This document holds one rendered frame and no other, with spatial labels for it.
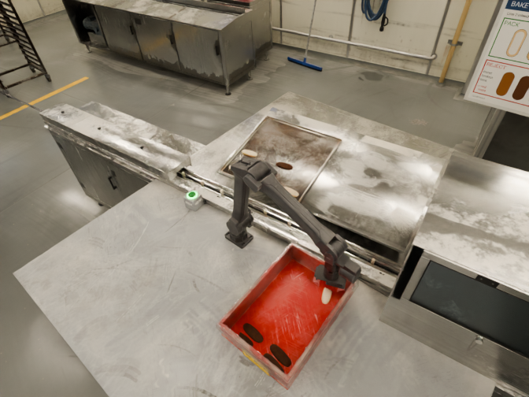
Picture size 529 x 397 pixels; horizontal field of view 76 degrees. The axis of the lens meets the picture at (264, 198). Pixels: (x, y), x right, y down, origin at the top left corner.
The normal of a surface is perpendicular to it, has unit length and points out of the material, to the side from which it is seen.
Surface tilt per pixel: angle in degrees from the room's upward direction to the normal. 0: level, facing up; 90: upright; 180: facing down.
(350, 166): 10
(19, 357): 0
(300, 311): 0
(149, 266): 0
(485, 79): 90
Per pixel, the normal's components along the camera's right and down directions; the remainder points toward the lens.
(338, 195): -0.14, -0.59
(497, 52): -0.63, 0.57
